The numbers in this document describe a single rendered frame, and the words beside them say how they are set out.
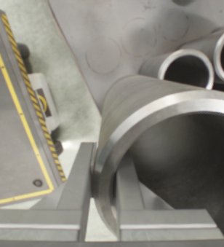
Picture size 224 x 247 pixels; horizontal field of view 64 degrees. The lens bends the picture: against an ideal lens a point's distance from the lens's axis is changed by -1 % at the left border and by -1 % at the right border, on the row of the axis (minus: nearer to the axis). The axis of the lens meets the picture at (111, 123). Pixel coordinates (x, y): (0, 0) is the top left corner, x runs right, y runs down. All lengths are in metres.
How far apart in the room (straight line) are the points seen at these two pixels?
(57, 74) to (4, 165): 0.47
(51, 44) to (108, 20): 0.37
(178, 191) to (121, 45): 0.55
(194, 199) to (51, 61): 0.88
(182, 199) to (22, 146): 0.62
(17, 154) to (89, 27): 0.52
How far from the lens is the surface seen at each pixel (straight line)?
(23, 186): 0.82
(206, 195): 0.19
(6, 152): 0.77
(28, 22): 1.02
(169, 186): 0.22
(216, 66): 0.46
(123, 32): 0.68
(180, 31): 0.72
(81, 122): 0.98
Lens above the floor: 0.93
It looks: 73 degrees down
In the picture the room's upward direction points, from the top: 177 degrees clockwise
